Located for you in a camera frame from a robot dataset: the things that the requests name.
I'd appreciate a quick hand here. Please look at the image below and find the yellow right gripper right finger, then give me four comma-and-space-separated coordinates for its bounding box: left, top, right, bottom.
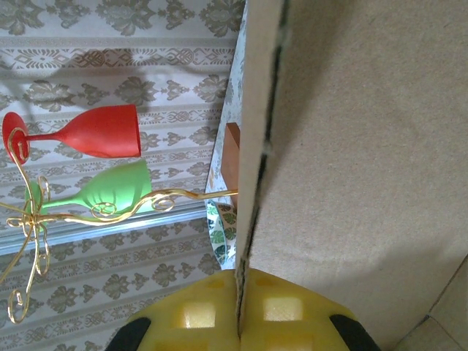
240, 268, 382, 351

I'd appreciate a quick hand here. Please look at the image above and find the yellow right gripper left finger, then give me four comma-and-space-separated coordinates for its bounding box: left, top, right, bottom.
108, 269, 243, 351

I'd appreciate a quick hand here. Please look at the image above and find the brown cardboard mailer box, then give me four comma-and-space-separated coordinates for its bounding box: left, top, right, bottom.
235, 0, 468, 351

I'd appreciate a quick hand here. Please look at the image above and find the leaf pattern bowl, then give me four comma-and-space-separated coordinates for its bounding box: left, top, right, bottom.
205, 199, 238, 266

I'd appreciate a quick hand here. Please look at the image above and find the green plastic wine glass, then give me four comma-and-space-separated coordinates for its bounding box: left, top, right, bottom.
23, 159, 153, 226

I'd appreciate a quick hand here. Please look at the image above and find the red plastic wine glass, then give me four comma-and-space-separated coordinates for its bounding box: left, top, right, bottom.
1, 104, 143, 166

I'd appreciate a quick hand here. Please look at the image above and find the aluminium frame post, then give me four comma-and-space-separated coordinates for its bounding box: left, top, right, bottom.
0, 206, 208, 257

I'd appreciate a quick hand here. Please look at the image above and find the gold wire stand wooden base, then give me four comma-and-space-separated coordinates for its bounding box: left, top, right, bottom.
0, 122, 241, 325

